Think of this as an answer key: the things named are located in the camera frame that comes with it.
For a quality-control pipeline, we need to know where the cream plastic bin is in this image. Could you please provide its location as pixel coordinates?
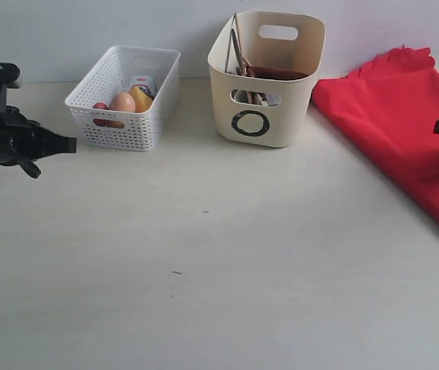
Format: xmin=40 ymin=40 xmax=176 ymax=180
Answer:
xmin=208 ymin=11 xmax=326 ymax=147

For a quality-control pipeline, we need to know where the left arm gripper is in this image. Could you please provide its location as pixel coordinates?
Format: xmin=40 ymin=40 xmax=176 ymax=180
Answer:
xmin=0 ymin=106 xmax=77 ymax=179

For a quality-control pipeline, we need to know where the white perforated plastic basket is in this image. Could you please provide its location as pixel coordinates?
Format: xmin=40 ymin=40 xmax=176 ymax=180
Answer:
xmin=65 ymin=45 xmax=181 ymax=152

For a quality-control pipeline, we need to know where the red sausage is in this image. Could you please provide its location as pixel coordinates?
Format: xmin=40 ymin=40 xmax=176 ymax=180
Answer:
xmin=93 ymin=102 xmax=112 ymax=127

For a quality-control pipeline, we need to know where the yellow lemon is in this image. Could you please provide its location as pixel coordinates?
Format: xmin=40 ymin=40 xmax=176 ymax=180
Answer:
xmin=107 ymin=121 xmax=124 ymax=129

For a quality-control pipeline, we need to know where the wooden chopstick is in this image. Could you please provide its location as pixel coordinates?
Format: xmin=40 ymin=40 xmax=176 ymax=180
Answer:
xmin=231 ymin=29 xmax=246 ymax=76
xmin=225 ymin=14 xmax=236 ymax=74

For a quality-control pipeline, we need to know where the red table cloth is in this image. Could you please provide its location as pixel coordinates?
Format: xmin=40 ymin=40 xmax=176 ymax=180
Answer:
xmin=312 ymin=46 xmax=439 ymax=225

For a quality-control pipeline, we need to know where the blue white milk carton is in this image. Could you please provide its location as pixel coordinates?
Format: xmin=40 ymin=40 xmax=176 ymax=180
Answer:
xmin=128 ymin=76 xmax=158 ymax=99

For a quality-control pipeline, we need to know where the brown wooden plate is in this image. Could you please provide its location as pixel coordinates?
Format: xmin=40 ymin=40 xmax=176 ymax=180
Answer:
xmin=252 ymin=66 xmax=308 ymax=81

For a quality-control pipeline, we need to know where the beige egg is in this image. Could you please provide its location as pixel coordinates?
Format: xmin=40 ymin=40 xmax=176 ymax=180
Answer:
xmin=109 ymin=92 xmax=136 ymax=113

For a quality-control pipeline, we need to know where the brown wooden spoon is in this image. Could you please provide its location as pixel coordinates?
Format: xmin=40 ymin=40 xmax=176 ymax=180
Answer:
xmin=240 ymin=56 xmax=266 ymax=106

